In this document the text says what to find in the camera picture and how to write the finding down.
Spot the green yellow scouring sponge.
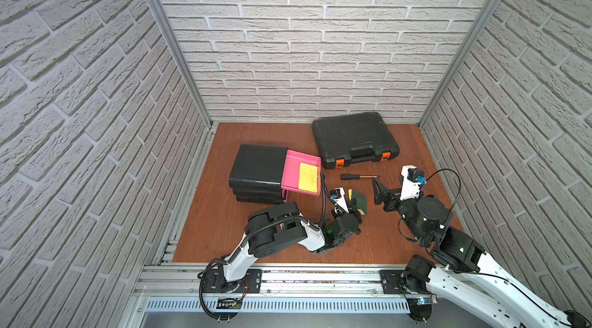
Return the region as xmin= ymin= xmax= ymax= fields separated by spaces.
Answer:
xmin=348 ymin=189 xmax=367 ymax=215

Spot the pink drawer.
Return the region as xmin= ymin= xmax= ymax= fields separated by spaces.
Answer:
xmin=281 ymin=149 xmax=322 ymax=202

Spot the black drawer cabinet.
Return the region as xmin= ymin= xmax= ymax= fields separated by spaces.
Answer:
xmin=228 ymin=144 xmax=288 ymax=205

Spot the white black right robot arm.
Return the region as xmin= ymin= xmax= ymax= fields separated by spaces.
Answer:
xmin=372 ymin=166 xmax=591 ymax=327

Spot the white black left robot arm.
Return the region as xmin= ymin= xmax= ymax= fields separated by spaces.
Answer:
xmin=197 ymin=184 xmax=365 ymax=322

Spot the black plastic tool case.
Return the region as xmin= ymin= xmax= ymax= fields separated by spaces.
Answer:
xmin=311 ymin=112 xmax=400 ymax=169

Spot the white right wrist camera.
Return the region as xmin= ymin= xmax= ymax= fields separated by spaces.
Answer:
xmin=400 ymin=166 xmax=426 ymax=201

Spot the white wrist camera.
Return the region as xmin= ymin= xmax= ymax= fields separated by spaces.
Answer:
xmin=400 ymin=166 xmax=426 ymax=201
xmin=329 ymin=188 xmax=349 ymax=215

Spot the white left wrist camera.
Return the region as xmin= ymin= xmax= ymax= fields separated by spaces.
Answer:
xmin=329 ymin=188 xmax=349 ymax=215

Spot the left aluminium floor rail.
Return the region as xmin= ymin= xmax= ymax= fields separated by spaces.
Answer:
xmin=150 ymin=124 xmax=217 ymax=266

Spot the aluminium front rail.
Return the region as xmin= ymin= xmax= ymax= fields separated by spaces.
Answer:
xmin=129 ymin=262 xmax=514 ymax=315

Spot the aluminium corner frame post right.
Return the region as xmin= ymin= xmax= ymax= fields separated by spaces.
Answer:
xmin=417 ymin=0 xmax=502 ymax=129

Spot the aluminium corner frame post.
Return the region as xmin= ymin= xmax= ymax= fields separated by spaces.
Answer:
xmin=146 ymin=0 xmax=214 ymax=129
xmin=417 ymin=0 xmax=502 ymax=129

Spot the aluminium corner frame post left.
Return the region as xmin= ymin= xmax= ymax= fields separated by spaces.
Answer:
xmin=146 ymin=0 xmax=214 ymax=129

